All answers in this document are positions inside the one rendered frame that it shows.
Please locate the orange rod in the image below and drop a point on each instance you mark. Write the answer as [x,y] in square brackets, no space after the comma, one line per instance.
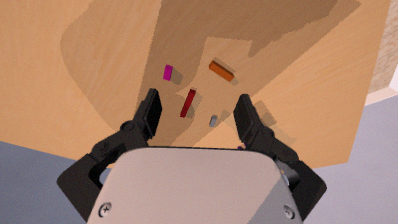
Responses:
[221,71]

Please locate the red rectangular bar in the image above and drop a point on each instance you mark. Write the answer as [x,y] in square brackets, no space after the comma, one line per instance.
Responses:
[187,103]

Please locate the grey rod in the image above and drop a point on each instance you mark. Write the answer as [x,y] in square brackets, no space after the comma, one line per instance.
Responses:
[212,121]

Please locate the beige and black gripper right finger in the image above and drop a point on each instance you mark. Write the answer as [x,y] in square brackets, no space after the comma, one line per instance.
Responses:
[306,186]

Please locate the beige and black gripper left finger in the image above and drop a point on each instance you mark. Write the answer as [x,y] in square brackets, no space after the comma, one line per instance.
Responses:
[80,182]

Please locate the magenta rod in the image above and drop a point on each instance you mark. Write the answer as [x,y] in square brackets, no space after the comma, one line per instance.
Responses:
[167,72]

